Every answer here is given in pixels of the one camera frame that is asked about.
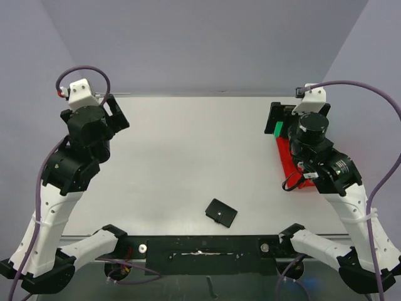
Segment green plastic bin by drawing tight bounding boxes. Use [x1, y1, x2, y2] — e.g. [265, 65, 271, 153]
[273, 122, 283, 138]

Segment red plastic bin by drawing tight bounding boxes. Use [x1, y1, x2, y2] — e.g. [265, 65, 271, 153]
[282, 171, 314, 192]
[276, 137, 303, 187]

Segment black leather card holder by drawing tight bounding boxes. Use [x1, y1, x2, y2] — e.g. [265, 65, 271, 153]
[205, 199, 237, 228]

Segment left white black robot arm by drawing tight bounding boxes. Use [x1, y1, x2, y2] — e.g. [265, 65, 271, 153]
[1, 95, 130, 295]

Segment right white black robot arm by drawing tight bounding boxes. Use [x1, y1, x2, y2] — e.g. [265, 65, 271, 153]
[264, 102, 400, 294]

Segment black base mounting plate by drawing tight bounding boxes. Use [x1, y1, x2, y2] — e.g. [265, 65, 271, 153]
[102, 235, 298, 276]

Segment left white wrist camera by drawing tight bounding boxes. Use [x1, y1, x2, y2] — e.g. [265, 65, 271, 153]
[58, 78, 100, 112]

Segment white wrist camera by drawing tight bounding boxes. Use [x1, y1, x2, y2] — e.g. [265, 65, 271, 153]
[58, 78, 100, 112]
[291, 83, 326, 115]

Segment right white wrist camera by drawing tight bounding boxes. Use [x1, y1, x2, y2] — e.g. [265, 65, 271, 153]
[291, 83, 326, 115]

